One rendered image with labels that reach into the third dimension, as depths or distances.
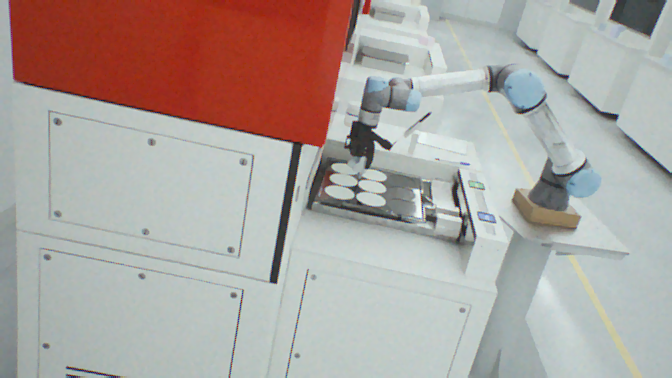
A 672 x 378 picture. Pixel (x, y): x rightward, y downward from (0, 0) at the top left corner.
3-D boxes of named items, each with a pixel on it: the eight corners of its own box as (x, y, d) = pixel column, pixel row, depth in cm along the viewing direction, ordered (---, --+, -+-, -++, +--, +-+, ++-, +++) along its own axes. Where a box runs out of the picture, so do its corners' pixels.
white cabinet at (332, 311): (252, 451, 211) (290, 250, 177) (296, 294, 299) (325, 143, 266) (433, 493, 210) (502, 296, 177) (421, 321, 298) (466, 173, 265)
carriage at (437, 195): (433, 233, 197) (436, 225, 196) (428, 189, 231) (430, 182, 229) (457, 238, 197) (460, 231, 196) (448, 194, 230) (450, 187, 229)
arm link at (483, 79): (519, 55, 216) (383, 71, 216) (530, 61, 206) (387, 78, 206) (518, 86, 221) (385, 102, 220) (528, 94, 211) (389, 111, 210)
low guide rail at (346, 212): (311, 210, 202) (312, 202, 201) (311, 208, 204) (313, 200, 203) (455, 242, 202) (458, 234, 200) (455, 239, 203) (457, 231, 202)
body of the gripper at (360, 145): (343, 149, 210) (350, 117, 205) (364, 149, 214) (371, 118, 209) (353, 158, 204) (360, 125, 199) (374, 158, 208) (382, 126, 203)
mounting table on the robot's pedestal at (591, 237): (567, 225, 266) (578, 198, 261) (618, 282, 226) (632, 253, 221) (468, 210, 260) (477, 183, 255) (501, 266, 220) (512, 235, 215)
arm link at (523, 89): (591, 172, 225) (519, 55, 205) (611, 189, 211) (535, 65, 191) (562, 190, 227) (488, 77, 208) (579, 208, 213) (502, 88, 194)
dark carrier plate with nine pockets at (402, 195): (318, 197, 195) (319, 195, 195) (329, 160, 227) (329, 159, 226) (421, 219, 195) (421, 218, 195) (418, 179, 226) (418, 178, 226)
